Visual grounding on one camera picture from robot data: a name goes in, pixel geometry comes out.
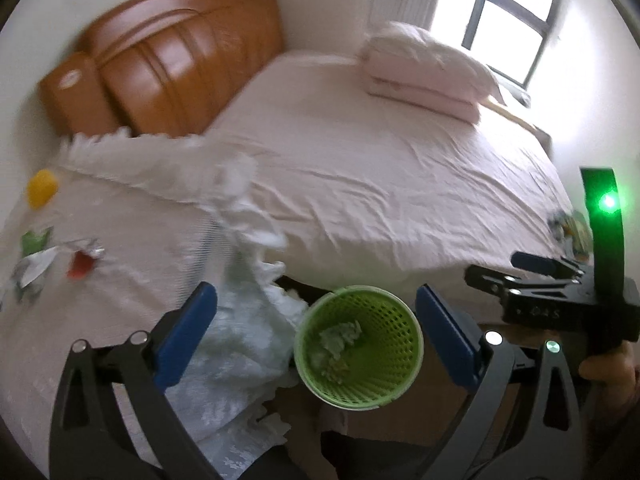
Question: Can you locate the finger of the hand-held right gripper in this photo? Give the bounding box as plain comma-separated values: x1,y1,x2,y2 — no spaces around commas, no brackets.
511,251,587,279
464,264,532,297

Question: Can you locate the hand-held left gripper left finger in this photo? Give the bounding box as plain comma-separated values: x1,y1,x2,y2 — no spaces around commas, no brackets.
49,281,221,480

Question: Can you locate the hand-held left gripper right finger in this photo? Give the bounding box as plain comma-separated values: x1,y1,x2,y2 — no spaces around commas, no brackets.
415,283,583,480

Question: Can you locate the green mesh wastebasket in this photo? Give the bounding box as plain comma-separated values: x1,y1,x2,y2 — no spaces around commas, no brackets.
293,285,425,410

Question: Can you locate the white paper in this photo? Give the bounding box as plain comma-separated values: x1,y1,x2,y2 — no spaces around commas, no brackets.
312,321,364,386

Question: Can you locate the red wrapper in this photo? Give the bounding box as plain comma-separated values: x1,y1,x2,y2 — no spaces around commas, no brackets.
67,252,96,280

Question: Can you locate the green silver torn wrapper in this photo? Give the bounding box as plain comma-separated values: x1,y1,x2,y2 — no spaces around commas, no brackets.
9,249,62,304

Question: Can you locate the dark green wrapper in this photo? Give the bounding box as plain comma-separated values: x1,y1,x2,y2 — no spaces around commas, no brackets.
20,227,54,257

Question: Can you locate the yellow sponge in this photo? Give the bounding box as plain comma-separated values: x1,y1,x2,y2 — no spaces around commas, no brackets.
27,169,60,209

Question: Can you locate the person's right hand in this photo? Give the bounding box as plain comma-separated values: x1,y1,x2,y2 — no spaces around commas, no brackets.
579,339,640,392

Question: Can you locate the colourful printed item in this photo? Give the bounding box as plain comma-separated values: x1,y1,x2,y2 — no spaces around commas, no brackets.
549,207,594,257

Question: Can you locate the white lace tablecloth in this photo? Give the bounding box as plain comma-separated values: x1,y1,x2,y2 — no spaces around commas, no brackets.
0,129,312,480

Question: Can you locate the bed with pink sheet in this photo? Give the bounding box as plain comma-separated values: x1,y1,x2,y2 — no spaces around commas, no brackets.
204,52,577,302

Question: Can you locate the dark framed window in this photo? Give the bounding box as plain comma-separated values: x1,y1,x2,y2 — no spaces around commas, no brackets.
461,0,567,87

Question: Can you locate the wooden headboard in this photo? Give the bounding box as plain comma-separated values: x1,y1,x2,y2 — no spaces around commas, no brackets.
38,0,286,139

